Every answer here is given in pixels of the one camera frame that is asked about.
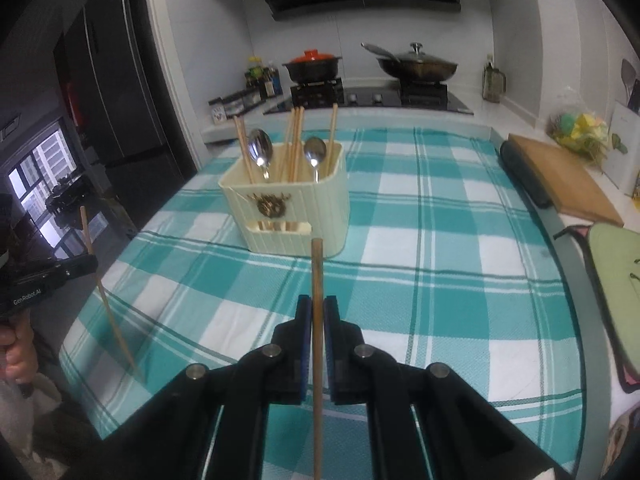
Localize bamboo chopstick seven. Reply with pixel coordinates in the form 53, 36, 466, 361
311, 238, 324, 480

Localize bamboo chopstick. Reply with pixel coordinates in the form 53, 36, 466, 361
232, 114, 257, 186

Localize large silver spoon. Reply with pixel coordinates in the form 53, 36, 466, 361
247, 128, 273, 181

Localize small silver spoon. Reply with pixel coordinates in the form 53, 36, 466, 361
303, 136, 326, 183

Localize bamboo chopstick one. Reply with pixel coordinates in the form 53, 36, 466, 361
291, 106, 305, 182

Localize bamboo chopstick three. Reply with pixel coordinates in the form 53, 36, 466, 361
326, 103, 338, 174

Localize person left hand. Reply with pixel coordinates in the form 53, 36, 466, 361
0, 310, 38, 385

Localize black refrigerator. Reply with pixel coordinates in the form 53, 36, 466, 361
63, 0, 196, 229

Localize cream utensil holder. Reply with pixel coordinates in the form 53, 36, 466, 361
219, 142, 350, 258

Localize wooden cutting board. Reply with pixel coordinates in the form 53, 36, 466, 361
508, 133, 624, 228

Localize spice rack with bottles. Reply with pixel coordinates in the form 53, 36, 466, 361
208, 56, 283, 125

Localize white knife block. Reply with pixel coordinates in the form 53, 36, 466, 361
602, 58, 640, 196

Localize bag of colourful sponges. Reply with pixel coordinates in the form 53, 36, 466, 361
546, 87, 612, 168

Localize black gas stove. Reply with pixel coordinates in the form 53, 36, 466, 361
265, 78, 473, 115

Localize black pot orange lid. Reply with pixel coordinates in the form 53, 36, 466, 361
283, 49, 341, 84

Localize black frying pan with lid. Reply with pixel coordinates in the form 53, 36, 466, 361
361, 42, 458, 84

